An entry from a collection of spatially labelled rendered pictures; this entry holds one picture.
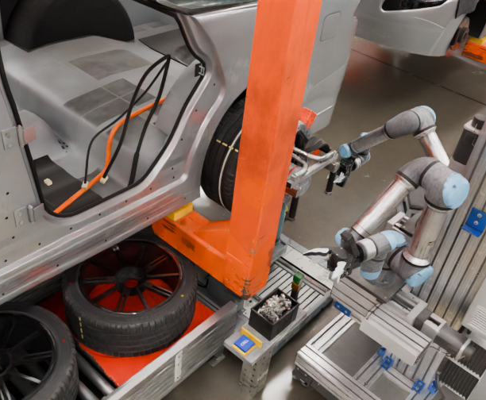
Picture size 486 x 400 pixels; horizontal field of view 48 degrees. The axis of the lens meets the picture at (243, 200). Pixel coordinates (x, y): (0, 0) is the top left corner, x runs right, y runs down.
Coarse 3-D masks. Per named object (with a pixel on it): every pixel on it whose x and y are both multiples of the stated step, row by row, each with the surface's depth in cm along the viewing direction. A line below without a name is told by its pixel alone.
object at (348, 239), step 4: (344, 232) 182; (348, 232) 182; (344, 236) 181; (348, 236) 181; (352, 236) 180; (344, 240) 182; (348, 240) 180; (352, 240) 181; (344, 244) 187; (348, 244) 183; (352, 244) 182; (356, 244) 184; (348, 248) 186; (352, 248) 183; (356, 248) 185; (352, 252) 185; (356, 252) 186; (356, 256) 187
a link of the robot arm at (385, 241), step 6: (378, 234) 195; (384, 234) 195; (390, 234) 196; (372, 240) 192; (378, 240) 192; (384, 240) 193; (390, 240) 194; (378, 246) 191; (384, 246) 193; (390, 246) 194; (378, 252) 192; (384, 252) 194; (372, 258) 196; (378, 258) 196; (384, 258) 197
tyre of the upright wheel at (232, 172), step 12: (240, 108) 280; (228, 120) 277; (240, 120) 274; (216, 132) 277; (228, 132) 275; (216, 144) 276; (228, 144) 273; (300, 144) 311; (216, 156) 277; (228, 156) 272; (204, 168) 282; (216, 168) 277; (228, 168) 272; (204, 180) 287; (216, 180) 280; (228, 180) 274; (204, 192) 298; (216, 192) 286; (228, 192) 278; (228, 204) 285
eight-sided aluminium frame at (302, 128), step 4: (300, 124) 281; (304, 124) 284; (300, 128) 283; (304, 128) 286; (296, 132) 282; (300, 132) 295; (304, 132) 289; (308, 132) 293; (300, 136) 299; (304, 136) 293; (308, 136) 296; (312, 136) 299; (304, 140) 304; (304, 144) 306; (300, 148) 308; (308, 152) 305; (300, 156) 310; (304, 160) 310; (308, 160) 310; (300, 164) 314; (308, 164) 312; (284, 196) 313; (288, 196) 312; (284, 200) 311; (288, 200) 314
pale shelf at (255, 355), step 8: (304, 312) 268; (296, 320) 264; (240, 328) 256; (248, 328) 257; (288, 328) 259; (232, 336) 252; (240, 336) 252; (256, 336) 253; (280, 336) 255; (224, 344) 250; (232, 344) 248; (264, 344) 250; (272, 344) 251; (256, 352) 246; (264, 352) 248; (248, 360) 242; (256, 360) 244
